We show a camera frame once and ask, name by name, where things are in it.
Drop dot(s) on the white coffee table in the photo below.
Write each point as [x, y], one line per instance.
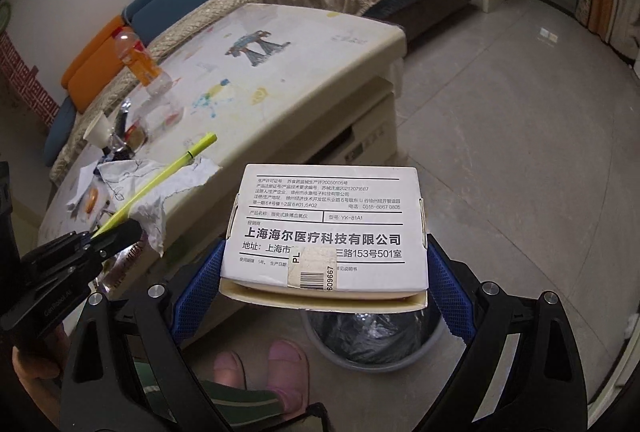
[300, 76]

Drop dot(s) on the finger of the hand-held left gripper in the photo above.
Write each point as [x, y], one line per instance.
[115, 249]
[75, 244]

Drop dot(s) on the orange peel piece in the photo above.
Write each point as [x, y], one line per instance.
[93, 200]

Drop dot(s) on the red printed snack wrapper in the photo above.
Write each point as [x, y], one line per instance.
[125, 269]

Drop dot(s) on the grey trash bin black bag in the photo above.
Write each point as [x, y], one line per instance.
[370, 337]

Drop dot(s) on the red brick wall decal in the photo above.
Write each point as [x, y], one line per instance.
[25, 81]

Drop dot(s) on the yellow-green plastic straw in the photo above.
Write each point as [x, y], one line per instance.
[165, 174]

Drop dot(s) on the orange sofa cushion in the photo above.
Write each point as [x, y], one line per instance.
[90, 79]
[102, 34]

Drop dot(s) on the corner sofa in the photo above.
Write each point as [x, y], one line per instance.
[425, 6]

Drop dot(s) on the plastic bottle orange label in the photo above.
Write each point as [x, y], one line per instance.
[140, 61]

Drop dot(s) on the white paper sheet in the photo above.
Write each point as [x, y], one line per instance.
[77, 192]

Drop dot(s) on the person's left hand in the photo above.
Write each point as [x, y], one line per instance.
[40, 377]

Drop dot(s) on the silver foil wrapper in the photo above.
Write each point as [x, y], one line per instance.
[120, 131]

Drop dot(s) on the white labelled cardboard box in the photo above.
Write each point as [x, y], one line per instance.
[325, 222]

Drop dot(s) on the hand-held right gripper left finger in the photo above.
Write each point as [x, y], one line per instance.
[200, 289]

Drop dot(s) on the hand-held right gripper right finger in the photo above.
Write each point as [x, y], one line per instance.
[450, 292]

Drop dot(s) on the white paper cup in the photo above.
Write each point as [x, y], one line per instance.
[97, 129]

